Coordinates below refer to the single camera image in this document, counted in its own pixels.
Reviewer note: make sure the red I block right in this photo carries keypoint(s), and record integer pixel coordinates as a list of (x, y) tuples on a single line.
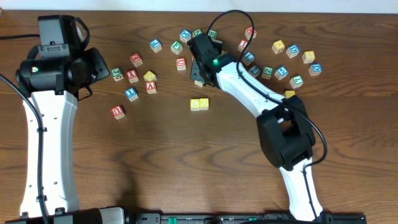
[(241, 46)]

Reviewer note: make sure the green B block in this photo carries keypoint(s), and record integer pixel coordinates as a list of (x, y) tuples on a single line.
[(212, 34)]

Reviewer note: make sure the green N block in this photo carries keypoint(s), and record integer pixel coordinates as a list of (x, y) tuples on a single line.
[(196, 32)]

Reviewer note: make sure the yellow K block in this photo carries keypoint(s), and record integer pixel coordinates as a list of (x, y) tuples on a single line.
[(289, 93)]

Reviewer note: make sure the green J block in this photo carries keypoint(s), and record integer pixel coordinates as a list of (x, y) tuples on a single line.
[(117, 74)]

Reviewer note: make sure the red U block centre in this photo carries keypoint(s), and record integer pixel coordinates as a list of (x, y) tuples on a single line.
[(181, 64)]

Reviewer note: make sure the red u block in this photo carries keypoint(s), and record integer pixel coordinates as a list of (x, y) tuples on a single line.
[(118, 112), (181, 64)]

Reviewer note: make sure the green E block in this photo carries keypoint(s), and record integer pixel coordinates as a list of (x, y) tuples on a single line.
[(176, 47)]

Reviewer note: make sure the green Z block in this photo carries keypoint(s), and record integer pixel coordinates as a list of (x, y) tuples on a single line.
[(267, 72)]

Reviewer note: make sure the yellow C block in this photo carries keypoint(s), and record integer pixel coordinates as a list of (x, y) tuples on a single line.
[(195, 104)]

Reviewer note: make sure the yellow 8 block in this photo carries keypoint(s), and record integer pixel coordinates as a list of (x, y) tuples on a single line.
[(308, 57)]

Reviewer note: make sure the green R block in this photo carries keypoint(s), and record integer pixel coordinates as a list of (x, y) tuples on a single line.
[(199, 83)]

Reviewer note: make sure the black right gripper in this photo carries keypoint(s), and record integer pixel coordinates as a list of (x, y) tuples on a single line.
[(196, 71)]

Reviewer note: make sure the red H block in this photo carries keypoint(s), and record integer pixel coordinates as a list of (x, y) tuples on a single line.
[(250, 33)]

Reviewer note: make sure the blue L block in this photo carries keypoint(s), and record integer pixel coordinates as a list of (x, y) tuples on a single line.
[(248, 58)]

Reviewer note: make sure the blue 5 block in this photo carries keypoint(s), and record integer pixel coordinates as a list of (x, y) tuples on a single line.
[(281, 73)]

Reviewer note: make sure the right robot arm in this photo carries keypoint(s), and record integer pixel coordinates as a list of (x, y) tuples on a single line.
[(286, 133)]

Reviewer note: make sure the red U block left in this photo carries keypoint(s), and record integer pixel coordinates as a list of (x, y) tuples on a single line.
[(118, 112)]

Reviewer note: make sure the blue D block lower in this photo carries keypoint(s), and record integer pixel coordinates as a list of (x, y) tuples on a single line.
[(315, 69)]

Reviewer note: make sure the blue D block upper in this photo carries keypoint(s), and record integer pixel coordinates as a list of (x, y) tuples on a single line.
[(292, 51)]

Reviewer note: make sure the red A block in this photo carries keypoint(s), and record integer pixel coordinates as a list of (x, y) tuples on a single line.
[(151, 87)]

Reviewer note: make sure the green 7 block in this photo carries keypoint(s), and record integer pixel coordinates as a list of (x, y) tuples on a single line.
[(296, 81)]

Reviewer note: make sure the red E block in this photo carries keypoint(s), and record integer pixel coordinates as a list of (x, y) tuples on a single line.
[(136, 59)]

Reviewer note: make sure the yellow O block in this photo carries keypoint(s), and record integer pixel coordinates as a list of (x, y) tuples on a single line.
[(204, 103)]

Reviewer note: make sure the yellow M block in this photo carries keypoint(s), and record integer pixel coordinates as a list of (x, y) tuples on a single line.
[(278, 46)]

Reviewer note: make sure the blue 2 block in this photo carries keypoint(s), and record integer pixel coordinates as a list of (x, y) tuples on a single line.
[(255, 71)]

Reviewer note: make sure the blue P block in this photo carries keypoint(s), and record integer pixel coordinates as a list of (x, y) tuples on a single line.
[(156, 45)]

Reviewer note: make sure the blue d block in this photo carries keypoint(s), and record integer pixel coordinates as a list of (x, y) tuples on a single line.
[(315, 69), (292, 51)]

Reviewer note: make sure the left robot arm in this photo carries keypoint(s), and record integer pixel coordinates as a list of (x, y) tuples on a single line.
[(51, 78)]

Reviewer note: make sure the blue J block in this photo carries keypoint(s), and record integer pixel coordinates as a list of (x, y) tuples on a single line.
[(131, 94)]

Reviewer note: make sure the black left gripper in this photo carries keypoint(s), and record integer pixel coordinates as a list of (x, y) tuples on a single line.
[(97, 65)]

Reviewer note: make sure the red Y block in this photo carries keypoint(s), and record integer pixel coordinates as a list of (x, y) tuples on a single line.
[(132, 76)]

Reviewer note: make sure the blue X block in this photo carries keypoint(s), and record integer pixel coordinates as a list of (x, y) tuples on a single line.
[(185, 35)]

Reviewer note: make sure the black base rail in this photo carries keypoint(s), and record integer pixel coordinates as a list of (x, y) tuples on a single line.
[(121, 215)]

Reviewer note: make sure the yellow block left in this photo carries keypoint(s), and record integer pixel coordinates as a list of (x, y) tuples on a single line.
[(150, 76)]

